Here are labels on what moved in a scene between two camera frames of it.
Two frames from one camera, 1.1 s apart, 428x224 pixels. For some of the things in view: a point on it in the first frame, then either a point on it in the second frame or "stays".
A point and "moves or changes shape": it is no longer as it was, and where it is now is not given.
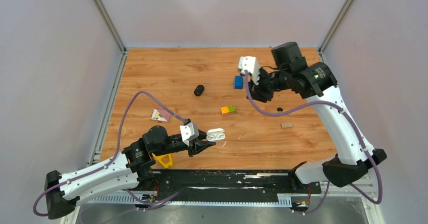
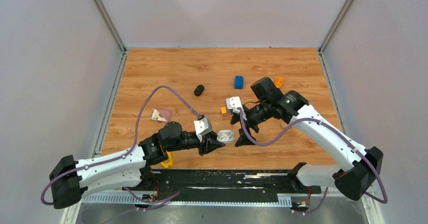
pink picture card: (160, 114) stays
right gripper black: (256, 92) -> (243, 140)
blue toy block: (238, 82) stays
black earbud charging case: (199, 90) stays
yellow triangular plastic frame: (165, 160) stays
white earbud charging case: (214, 134) moves or changes shape
